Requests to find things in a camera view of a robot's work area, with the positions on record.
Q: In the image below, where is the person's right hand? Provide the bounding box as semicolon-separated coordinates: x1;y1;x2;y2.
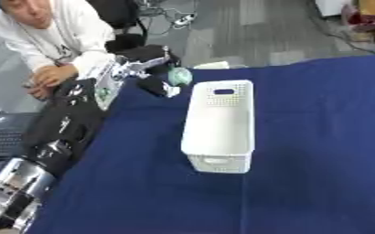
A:
24;81;55;101

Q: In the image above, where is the person's left hand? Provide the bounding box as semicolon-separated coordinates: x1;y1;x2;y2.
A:
32;64;80;89

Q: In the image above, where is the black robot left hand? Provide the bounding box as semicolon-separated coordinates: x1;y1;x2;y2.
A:
112;44;185;99

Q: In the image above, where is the pale green round object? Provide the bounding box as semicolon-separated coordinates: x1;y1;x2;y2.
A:
166;67;194;87

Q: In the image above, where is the white box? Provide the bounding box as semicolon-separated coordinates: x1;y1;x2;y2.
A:
312;0;354;18

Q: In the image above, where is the person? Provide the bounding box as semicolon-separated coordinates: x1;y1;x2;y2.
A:
0;0;117;80

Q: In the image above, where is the white power strip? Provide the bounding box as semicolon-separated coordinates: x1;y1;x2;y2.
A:
171;13;199;27

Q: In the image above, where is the black office chair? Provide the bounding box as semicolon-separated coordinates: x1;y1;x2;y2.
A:
85;0;151;53

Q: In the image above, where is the dark laptop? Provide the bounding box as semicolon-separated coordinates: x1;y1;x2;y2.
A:
0;110;42;163

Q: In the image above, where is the white paper sheet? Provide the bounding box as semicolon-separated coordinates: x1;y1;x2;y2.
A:
192;60;231;70

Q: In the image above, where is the white perforated plastic basket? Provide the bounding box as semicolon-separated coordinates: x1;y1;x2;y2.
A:
179;80;257;175

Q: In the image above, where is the dark red bag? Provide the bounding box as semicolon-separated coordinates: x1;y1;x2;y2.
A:
339;0;375;43

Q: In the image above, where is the black cable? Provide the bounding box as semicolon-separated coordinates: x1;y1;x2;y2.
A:
134;0;199;35

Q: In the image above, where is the grey cable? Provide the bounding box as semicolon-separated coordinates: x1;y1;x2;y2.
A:
303;0;375;57

